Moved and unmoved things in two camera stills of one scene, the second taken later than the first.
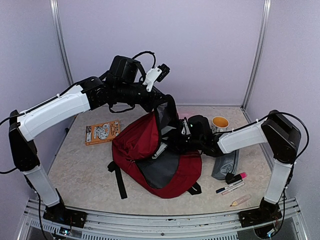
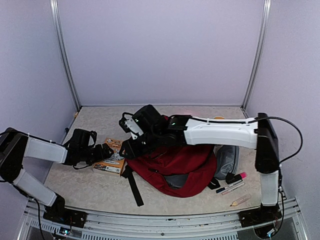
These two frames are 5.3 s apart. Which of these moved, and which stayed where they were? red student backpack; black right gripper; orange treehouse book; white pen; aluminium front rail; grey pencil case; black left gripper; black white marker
Moved: red student backpack; black left gripper; black right gripper; orange treehouse book
Stayed: white pen; aluminium front rail; grey pencil case; black white marker
